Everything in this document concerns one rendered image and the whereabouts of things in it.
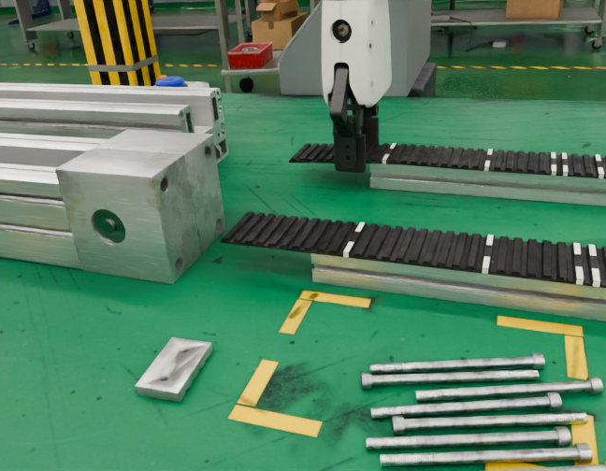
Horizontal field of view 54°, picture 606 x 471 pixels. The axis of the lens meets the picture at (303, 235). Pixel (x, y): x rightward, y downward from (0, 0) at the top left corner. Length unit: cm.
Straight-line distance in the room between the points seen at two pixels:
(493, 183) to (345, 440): 35
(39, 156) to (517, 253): 44
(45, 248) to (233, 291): 18
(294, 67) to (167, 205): 57
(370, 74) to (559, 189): 21
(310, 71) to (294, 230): 55
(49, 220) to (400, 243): 29
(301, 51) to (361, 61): 43
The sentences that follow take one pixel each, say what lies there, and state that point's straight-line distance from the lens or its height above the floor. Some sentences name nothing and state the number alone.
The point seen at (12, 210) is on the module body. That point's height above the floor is 83.
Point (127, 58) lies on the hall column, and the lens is 394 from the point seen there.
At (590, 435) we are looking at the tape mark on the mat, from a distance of 37.
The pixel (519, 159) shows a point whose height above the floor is 81.
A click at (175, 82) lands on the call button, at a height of 85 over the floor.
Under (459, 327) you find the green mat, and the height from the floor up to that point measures 78.
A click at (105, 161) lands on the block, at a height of 87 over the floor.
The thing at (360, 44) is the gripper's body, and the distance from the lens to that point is 56.
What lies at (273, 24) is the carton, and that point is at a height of 22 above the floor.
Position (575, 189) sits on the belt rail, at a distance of 62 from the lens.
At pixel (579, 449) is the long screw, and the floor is 79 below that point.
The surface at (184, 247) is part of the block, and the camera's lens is 50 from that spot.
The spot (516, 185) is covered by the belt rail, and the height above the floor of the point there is 79.
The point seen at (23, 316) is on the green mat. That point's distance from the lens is 51.
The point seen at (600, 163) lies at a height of 81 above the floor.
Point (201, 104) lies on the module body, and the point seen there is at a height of 85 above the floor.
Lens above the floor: 103
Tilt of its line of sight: 28 degrees down
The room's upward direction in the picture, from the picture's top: 4 degrees counter-clockwise
